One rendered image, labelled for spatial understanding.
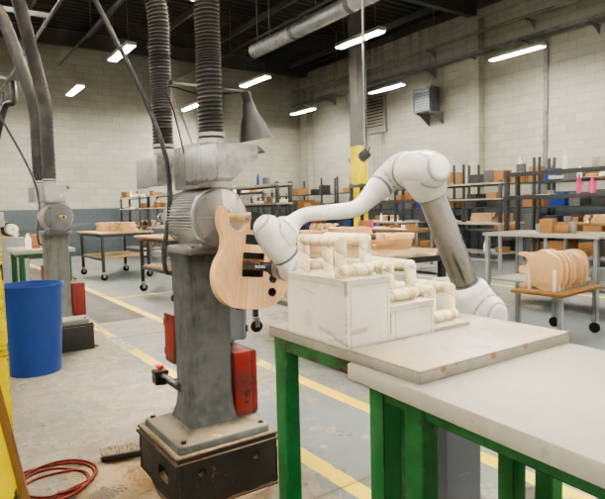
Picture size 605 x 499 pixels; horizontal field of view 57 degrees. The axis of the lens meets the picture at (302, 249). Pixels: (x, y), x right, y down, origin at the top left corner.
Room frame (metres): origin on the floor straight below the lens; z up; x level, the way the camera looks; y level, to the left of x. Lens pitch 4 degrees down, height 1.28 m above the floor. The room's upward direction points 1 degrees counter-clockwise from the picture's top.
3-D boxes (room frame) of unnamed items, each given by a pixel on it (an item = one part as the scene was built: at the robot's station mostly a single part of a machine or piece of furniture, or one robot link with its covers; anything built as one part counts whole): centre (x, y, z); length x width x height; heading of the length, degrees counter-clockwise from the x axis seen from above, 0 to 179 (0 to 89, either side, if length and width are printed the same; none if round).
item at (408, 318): (1.59, -0.22, 0.98); 0.27 x 0.16 x 0.09; 34
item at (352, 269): (1.42, -0.14, 1.12); 0.11 x 0.03 x 0.03; 124
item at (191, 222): (2.53, 0.43, 1.25); 0.41 x 0.27 x 0.26; 34
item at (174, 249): (2.58, 0.48, 1.11); 0.36 x 0.24 x 0.04; 34
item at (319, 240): (1.48, -0.05, 1.20); 0.20 x 0.03 x 0.03; 33
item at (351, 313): (1.50, -0.09, 1.02); 0.27 x 0.15 x 0.17; 34
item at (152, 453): (2.58, 0.48, 0.12); 0.61 x 0.51 x 0.25; 124
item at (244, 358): (2.67, 0.34, 0.49); 0.25 x 0.12 x 0.37; 34
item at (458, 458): (2.34, -0.59, 0.35); 0.28 x 0.28 x 0.70; 27
